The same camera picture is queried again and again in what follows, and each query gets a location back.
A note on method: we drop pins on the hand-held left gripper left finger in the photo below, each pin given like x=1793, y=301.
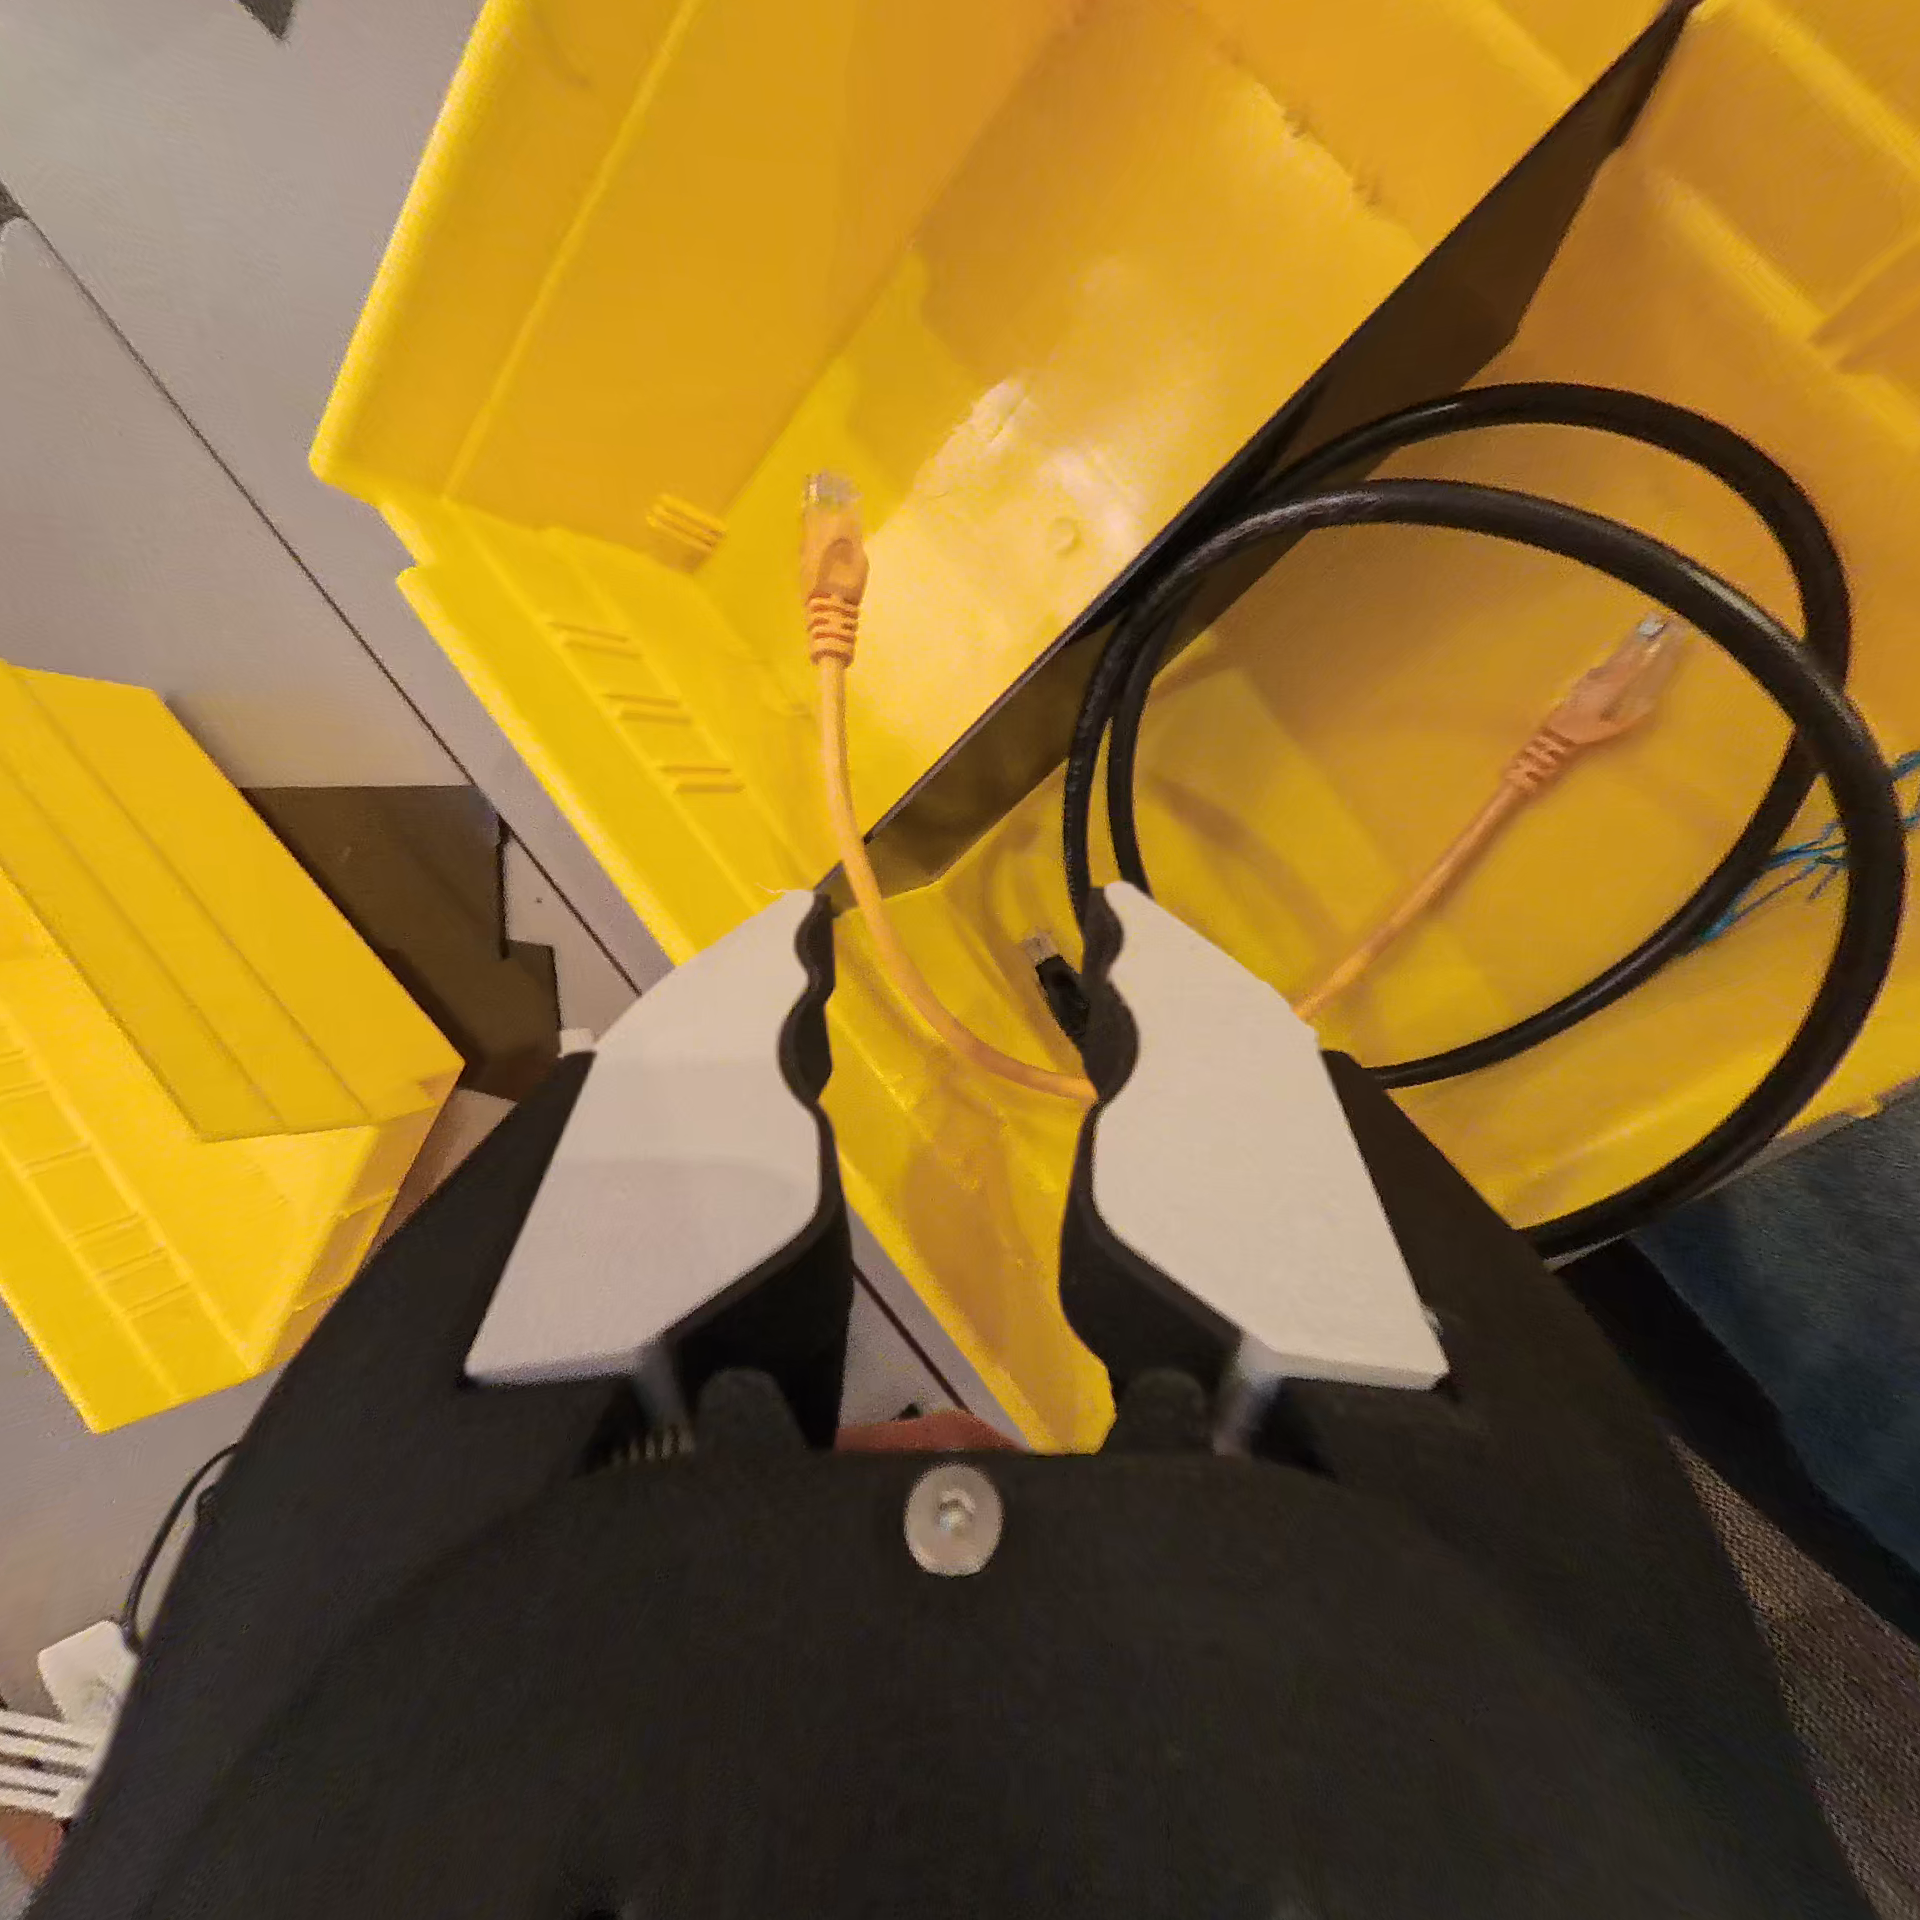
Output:
x=661, y=1184

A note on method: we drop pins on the person's leg in jeans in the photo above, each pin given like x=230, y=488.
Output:
x=1799, y=1305

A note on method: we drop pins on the black bin divider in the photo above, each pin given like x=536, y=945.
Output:
x=1350, y=388

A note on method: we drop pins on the yellow plastic bin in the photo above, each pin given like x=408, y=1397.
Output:
x=150, y=901
x=675, y=225

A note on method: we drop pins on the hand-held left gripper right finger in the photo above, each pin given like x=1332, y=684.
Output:
x=1261, y=1184

